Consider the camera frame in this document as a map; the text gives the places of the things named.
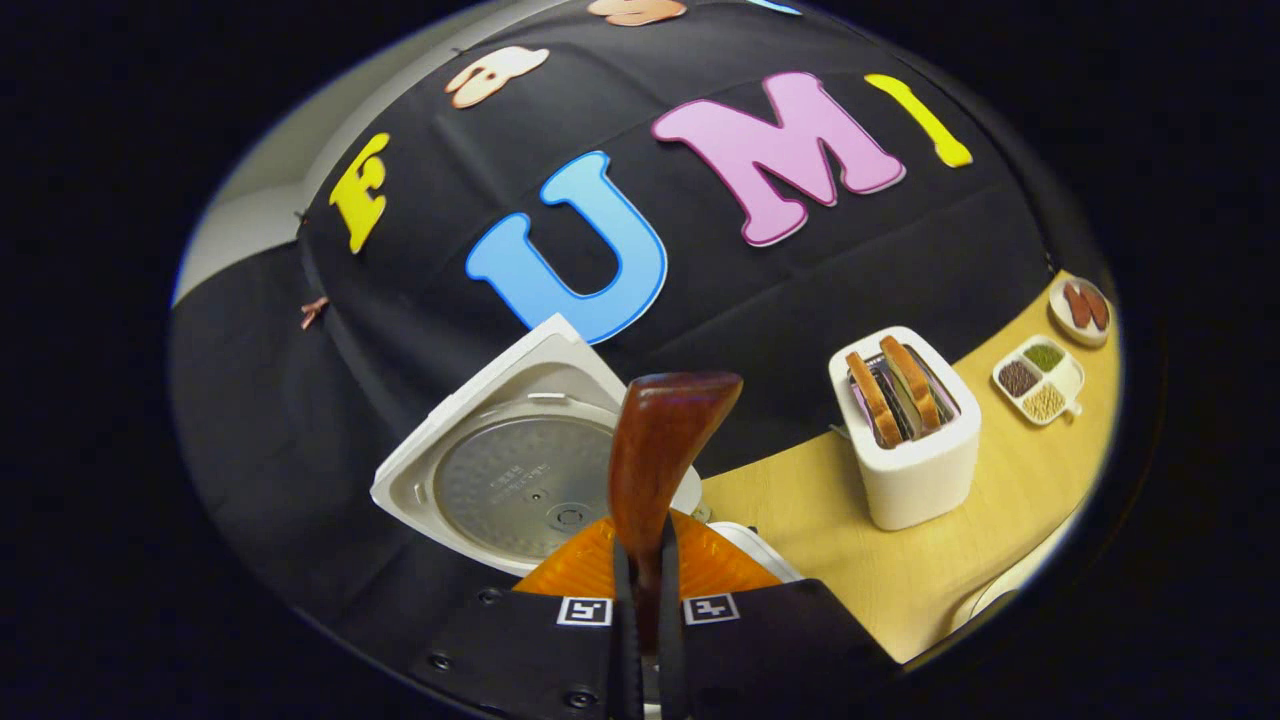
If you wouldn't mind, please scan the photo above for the clear box of rice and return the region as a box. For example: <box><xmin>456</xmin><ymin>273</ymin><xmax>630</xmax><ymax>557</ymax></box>
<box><xmin>945</xmin><ymin>510</ymin><xmax>1081</xmax><ymax>636</ymax></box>

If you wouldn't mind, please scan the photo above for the white round plate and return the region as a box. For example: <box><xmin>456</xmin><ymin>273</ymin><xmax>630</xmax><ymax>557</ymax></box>
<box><xmin>1047</xmin><ymin>275</ymin><xmax>1113</xmax><ymax>348</ymax></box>

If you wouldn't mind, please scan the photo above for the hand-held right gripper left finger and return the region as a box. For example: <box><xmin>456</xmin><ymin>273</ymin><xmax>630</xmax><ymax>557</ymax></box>
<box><xmin>410</xmin><ymin>515</ymin><xmax>644</xmax><ymax>720</ymax></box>

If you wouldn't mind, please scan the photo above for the brown wooden spoon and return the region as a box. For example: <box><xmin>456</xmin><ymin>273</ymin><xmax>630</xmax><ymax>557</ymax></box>
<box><xmin>608</xmin><ymin>372</ymin><xmax>745</xmax><ymax>661</ymax></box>

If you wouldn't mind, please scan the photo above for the white divided grain dish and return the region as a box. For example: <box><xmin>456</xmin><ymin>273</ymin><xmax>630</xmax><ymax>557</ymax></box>
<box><xmin>991</xmin><ymin>335</ymin><xmax>1086</xmax><ymax>427</ymax></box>

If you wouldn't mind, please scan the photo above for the white rice cooker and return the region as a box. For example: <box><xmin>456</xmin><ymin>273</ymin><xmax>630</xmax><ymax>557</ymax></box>
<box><xmin>370</xmin><ymin>313</ymin><xmax>801</xmax><ymax>586</ymax></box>

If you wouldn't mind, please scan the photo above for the toasted bread slice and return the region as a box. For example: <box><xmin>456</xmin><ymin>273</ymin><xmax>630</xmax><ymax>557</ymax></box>
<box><xmin>845</xmin><ymin>350</ymin><xmax>904</xmax><ymax>449</ymax></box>
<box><xmin>880</xmin><ymin>335</ymin><xmax>943</xmax><ymax>433</ymax></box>

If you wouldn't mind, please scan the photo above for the black backdrop cloth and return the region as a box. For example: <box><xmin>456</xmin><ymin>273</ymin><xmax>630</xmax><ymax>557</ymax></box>
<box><xmin>168</xmin><ymin>0</ymin><xmax>1111</xmax><ymax>641</ymax></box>

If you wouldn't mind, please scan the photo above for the white toaster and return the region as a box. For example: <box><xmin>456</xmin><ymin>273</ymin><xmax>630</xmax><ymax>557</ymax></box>
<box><xmin>828</xmin><ymin>326</ymin><xmax>983</xmax><ymax>531</ymax></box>

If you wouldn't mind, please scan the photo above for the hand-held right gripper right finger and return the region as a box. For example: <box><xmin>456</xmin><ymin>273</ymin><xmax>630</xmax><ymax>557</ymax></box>
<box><xmin>655</xmin><ymin>510</ymin><xmax>901</xmax><ymax>720</ymax></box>

